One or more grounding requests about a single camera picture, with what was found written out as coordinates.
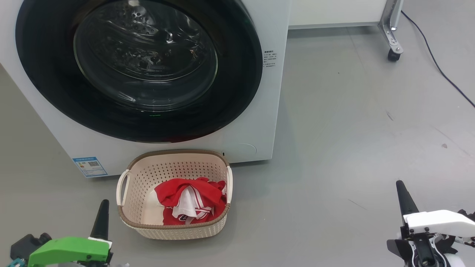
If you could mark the cream perforated laundry basket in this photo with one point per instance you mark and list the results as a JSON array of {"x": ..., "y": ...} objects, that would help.
[{"x": 148, "y": 174}]

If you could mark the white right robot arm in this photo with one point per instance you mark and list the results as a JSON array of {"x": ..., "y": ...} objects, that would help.
[{"x": 451, "y": 260}]

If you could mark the white front-load washing machine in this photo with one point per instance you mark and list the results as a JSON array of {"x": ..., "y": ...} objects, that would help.
[{"x": 271, "y": 111}]

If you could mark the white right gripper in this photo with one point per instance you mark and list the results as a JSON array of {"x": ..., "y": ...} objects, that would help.
[{"x": 441, "y": 221}]

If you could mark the red and white garment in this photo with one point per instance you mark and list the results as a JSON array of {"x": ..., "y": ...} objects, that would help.
[{"x": 174, "y": 193}]

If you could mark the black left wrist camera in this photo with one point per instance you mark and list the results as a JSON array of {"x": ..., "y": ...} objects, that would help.
[{"x": 28, "y": 244}]

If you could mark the blue energy label sticker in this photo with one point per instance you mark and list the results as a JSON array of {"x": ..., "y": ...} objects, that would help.
[{"x": 90, "y": 167}]

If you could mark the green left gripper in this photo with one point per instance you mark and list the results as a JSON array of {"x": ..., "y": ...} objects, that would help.
[{"x": 66, "y": 250}]

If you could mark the dark washing machine door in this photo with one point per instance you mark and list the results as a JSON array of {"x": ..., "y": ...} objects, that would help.
[{"x": 48, "y": 85}]

